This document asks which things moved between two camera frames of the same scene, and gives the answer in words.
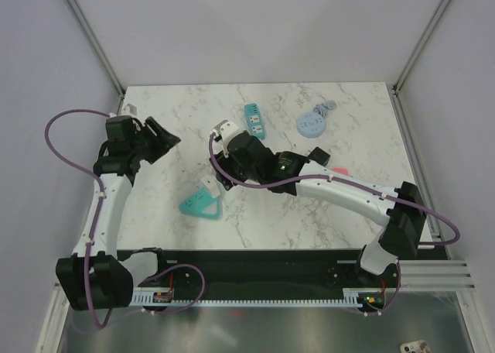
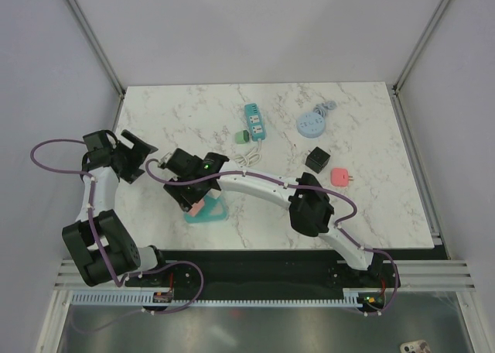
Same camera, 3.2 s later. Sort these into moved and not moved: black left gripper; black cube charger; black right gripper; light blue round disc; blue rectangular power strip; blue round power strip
Moved: black right gripper; black left gripper
Not moved: blue round power strip; light blue round disc; black cube charger; blue rectangular power strip
